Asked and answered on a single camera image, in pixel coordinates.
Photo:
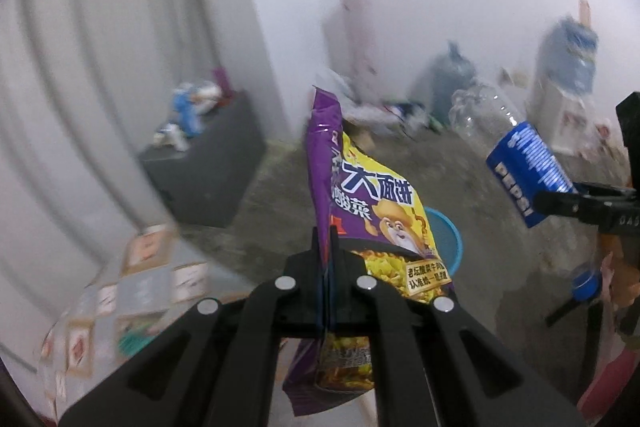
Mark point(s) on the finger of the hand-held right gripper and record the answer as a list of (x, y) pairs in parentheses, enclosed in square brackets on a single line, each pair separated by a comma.
[(565, 202)]

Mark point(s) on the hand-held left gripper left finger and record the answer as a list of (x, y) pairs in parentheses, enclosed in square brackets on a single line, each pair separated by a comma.
[(300, 297)]

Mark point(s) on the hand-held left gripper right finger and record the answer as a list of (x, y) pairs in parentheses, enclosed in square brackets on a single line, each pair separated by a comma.
[(347, 297)]

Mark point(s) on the clear plastic bottle blue label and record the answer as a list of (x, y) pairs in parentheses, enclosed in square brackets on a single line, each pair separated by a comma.
[(530, 167)]

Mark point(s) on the purple noodle packet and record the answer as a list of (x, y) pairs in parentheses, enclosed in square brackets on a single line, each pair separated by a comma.
[(370, 217)]

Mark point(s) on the person's right forearm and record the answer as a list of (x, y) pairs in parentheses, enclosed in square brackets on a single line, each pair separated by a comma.
[(622, 277)]

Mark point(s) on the white water dispenser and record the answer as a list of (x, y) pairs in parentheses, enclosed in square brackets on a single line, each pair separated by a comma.
[(555, 122)]

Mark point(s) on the blue round cap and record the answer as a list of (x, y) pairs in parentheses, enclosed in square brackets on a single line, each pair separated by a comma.
[(585, 282)]

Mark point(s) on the blue labelled water jug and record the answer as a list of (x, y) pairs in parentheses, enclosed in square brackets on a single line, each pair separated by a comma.
[(570, 52)]

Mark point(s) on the blue plastic basket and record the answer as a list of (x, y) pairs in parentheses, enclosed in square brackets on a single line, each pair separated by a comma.
[(447, 237)]

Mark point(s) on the black tripod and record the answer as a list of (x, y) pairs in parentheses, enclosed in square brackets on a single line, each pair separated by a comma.
[(592, 337)]

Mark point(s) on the black cabinet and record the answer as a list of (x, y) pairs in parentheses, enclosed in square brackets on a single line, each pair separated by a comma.
[(210, 177)]

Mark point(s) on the green water jug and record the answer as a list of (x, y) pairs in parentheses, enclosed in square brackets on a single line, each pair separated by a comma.
[(445, 82)]

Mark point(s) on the green artificial leaf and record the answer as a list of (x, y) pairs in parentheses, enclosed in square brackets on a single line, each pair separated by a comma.
[(132, 343)]

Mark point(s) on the pile of clothes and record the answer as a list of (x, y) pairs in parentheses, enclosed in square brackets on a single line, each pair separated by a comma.
[(385, 114)]

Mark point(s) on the pink cloth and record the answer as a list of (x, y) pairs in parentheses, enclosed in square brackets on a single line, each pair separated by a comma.
[(612, 387)]

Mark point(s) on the silver toothpaste tube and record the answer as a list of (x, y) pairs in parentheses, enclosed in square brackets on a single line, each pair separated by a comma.
[(170, 138)]

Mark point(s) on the purple bottle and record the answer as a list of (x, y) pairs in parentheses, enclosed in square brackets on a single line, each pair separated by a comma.
[(221, 82)]

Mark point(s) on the pink box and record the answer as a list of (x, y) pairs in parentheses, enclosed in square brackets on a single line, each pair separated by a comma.
[(350, 37)]

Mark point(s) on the white curtain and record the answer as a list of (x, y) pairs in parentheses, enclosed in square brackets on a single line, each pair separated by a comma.
[(100, 57)]

